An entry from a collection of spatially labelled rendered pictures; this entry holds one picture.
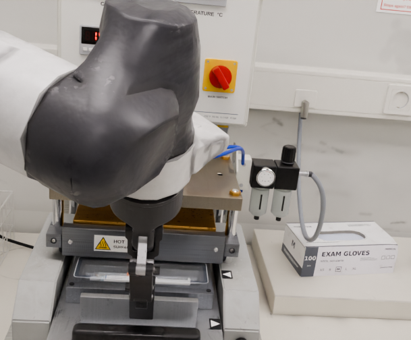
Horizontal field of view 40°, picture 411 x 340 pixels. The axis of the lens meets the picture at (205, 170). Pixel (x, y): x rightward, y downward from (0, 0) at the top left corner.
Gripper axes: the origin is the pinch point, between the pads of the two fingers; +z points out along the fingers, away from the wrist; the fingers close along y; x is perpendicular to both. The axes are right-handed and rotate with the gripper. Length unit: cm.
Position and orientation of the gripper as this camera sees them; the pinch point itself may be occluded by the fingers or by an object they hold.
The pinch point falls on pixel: (142, 297)
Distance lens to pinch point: 71.5
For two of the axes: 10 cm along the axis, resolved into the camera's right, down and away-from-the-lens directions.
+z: -1.0, 7.5, 6.6
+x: 10.0, 0.7, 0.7
